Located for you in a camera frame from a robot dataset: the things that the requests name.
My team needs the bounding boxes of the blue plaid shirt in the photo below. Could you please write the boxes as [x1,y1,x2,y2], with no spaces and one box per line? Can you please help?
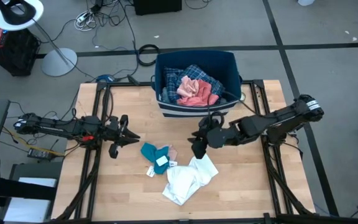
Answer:
[162,64,226,105]

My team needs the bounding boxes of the yellow cable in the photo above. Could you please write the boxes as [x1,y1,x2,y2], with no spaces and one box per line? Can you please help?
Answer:
[1,126,65,157]

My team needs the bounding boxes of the white round pedestal stand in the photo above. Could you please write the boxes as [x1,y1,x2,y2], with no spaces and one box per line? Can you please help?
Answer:
[0,0,78,78]

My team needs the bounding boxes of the pale pink cloth piece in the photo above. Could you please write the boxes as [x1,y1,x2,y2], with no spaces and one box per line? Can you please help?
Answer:
[167,144,179,162]

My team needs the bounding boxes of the black box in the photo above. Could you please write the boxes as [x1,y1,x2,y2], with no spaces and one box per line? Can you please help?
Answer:
[133,0,183,16]

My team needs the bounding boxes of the black storage crate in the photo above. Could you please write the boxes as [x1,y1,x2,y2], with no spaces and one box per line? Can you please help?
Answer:
[0,26,42,77]

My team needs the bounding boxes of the black power adapter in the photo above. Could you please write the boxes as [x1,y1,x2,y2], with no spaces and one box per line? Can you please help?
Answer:
[27,147,56,162]

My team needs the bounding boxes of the blue cable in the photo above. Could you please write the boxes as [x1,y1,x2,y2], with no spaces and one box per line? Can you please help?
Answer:
[97,73,115,83]

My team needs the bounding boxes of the coiled black cable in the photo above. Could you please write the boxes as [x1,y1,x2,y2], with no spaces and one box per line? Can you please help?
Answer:
[137,44,160,67]

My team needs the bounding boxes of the black bar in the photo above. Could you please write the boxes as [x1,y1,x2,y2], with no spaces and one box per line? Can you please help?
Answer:
[0,175,58,201]

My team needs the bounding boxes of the teal garment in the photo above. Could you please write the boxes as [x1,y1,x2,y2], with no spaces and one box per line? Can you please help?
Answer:
[140,142,171,175]

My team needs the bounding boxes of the coral pink garment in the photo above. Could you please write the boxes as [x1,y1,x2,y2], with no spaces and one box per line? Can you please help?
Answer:
[176,75,220,107]

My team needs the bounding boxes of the large white paper tag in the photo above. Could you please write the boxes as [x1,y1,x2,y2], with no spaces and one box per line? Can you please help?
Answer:
[155,155,170,167]

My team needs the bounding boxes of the black aluminium table frame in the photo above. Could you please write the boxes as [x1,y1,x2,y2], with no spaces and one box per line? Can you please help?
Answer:
[50,79,318,224]

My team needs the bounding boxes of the grey cart with white panels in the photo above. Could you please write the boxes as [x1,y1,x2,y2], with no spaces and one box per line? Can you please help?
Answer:
[0,161,63,224]

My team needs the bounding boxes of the tangled black cables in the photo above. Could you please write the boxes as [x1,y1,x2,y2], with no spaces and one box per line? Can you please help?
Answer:
[59,0,142,83]

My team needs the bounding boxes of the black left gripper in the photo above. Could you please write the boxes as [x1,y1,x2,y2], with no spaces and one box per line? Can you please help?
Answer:
[106,114,141,159]

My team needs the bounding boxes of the navy white striped basket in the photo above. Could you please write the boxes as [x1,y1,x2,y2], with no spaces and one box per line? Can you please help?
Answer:
[150,49,244,118]

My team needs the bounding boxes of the white garment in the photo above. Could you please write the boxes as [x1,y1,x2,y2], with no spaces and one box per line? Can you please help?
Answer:
[162,154,219,207]

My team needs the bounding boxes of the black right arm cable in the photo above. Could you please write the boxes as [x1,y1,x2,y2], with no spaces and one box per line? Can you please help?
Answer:
[206,89,260,125]

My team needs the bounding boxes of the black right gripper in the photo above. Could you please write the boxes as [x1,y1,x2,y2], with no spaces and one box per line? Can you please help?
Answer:
[187,116,242,160]

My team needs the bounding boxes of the white cable bundle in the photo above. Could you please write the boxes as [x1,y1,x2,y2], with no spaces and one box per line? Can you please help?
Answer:
[74,9,98,32]

